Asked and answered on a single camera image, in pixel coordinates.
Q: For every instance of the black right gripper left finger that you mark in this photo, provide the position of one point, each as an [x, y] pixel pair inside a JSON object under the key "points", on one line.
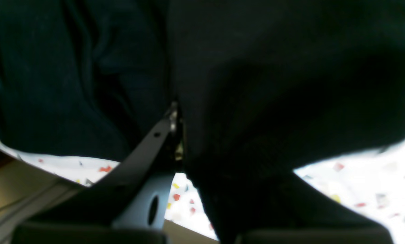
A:
{"points": [[127, 206]]}

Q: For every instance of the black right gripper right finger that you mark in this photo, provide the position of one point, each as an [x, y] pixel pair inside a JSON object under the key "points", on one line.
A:
{"points": [[293, 212]]}

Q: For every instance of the black t-shirt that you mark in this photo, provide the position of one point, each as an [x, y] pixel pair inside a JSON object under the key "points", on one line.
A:
{"points": [[264, 86]]}

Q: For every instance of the terrazzo pattern tablecloth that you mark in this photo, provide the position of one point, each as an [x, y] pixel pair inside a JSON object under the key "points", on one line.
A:
{"points": [[372, 185]]}

